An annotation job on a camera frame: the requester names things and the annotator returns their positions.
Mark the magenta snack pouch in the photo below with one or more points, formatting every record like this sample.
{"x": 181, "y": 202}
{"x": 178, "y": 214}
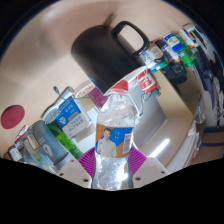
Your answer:
{"x": 97, "y": 97}

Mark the flat round red coaster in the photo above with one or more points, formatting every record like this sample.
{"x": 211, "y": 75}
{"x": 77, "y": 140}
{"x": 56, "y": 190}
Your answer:
{"x": 12, "y": 116}

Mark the clear red-capped water bottle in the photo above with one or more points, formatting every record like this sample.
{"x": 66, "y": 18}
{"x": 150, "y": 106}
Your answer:
{"x": 113, "y": 143}

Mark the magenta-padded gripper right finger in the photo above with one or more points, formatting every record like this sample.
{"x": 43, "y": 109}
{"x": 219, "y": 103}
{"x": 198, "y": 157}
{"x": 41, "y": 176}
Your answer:
{"x": 150, "y": 171}

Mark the black mug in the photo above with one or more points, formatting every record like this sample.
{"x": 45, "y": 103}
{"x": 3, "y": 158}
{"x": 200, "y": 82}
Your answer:
{"x": 100, "y": 56}

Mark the pale blue hairbrush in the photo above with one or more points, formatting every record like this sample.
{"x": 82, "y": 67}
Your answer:
{"x": 53, "y": 115}

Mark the green plastic bottle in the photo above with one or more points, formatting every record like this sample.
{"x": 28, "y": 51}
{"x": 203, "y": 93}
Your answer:
{"x": 188, "y": 56}

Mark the small white round dish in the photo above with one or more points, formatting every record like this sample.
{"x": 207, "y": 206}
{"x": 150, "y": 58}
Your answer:
{"x": 85, "y": 90}

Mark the white under-shelf light bar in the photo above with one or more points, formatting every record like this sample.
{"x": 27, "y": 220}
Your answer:
{"x": 159, "y": 147}

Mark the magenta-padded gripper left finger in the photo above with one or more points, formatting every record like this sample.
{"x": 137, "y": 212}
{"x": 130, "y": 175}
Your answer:
{"x": 71, "y": 171}

